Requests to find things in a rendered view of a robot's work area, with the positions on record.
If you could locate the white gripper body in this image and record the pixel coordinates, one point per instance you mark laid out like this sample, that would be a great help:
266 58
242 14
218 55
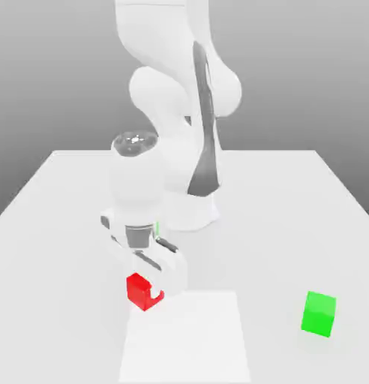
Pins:
168 264

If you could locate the small red cube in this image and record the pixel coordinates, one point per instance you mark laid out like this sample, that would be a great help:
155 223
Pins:
138 292

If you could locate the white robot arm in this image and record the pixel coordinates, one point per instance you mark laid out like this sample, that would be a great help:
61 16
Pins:
172 99

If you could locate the small green cube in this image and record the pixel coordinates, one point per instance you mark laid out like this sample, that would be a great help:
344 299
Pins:
319 313

